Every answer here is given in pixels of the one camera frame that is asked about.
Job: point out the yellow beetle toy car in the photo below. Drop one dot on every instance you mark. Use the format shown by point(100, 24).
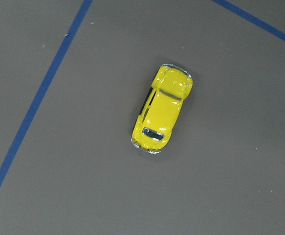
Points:
point(161, 108)

